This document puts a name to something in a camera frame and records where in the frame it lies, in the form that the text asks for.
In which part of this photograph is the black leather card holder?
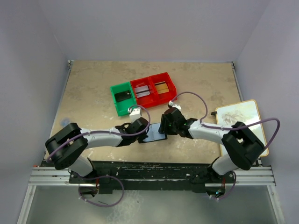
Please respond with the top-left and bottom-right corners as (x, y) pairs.
(138, 123), (167, 144)

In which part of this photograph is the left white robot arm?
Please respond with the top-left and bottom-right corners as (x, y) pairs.
(45, 118), (150, 183)

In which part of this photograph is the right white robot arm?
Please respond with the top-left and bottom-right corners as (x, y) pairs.
(159, 107), (264, 182)

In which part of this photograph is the black card holder in bin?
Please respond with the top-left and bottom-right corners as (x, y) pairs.
(114, 90), (131, 102)

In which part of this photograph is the silver cards stack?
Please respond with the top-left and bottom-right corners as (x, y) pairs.
(134, 85), (150, 98)

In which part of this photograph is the gold cards stack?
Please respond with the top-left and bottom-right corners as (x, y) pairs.
(155, 82), (169, 94)

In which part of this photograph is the green plastic bin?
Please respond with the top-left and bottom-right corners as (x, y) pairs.
(110, 82), (136, 116)

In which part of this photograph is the middle red plastic bin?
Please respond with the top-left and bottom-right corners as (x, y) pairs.
(130, 77), (158, 108)

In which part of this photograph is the red plastic bin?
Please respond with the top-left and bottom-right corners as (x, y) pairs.
(130, 77), (158, 108)
(149, 72), (177, 105)

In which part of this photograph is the right red plastic bin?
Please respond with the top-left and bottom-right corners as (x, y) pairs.
(149, 72), (177, 105)

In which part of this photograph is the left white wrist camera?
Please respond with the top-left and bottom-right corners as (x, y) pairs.
(128, 107), (142, 123)

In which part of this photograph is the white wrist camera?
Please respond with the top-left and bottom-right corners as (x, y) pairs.
(128, 107), (142, 123)
(168, 101), (182, 111)

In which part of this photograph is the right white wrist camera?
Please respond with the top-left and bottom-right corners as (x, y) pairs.
(168, 101), (182, 111)

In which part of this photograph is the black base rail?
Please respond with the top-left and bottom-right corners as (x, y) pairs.
(68, 161), (235, 195)

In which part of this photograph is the white board wooden frame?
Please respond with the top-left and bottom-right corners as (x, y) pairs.
(216, 99), (267, 156)

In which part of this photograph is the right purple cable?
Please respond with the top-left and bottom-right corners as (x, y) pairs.
(168, 91), (281, 201)

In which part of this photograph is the aluminium frame profile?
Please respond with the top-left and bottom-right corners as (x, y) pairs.
(28, 164), (275, 186)

